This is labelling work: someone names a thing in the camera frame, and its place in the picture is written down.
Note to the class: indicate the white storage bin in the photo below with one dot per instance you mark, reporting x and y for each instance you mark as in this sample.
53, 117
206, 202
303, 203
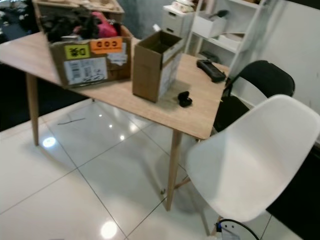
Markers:
210, 26

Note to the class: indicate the large labelled cardboard box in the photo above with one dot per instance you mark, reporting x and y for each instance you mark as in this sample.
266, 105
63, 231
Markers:
87, 62

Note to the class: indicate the black tangled items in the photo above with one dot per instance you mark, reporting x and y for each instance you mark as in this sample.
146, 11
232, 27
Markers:
67, 24

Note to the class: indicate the pink red bag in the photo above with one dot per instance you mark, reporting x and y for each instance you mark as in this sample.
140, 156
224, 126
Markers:
105, 26

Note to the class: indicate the tall open cardboard box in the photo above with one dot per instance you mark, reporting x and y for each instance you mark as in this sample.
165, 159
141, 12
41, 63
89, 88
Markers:
150, 72

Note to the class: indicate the light wooden table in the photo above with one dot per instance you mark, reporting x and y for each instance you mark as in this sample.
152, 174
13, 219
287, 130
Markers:
170, 112

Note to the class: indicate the black earbud case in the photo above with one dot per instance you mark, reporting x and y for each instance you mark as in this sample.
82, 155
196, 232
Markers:
185, 99

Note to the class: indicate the white drawer box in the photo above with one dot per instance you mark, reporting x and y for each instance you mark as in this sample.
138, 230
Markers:
177, 21

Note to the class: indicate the black handheld controller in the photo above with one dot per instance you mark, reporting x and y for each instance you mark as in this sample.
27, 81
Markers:
211, 71

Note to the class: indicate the white plastic chair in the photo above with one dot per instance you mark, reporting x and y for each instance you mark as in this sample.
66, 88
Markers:
255, 157

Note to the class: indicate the white shelf unit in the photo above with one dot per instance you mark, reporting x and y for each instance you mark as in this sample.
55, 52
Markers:
240, 22

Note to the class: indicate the grey robot body part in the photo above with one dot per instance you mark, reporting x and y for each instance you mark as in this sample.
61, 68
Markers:
233, 234

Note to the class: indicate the black folding chair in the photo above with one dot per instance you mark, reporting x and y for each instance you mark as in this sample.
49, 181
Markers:
262, 77

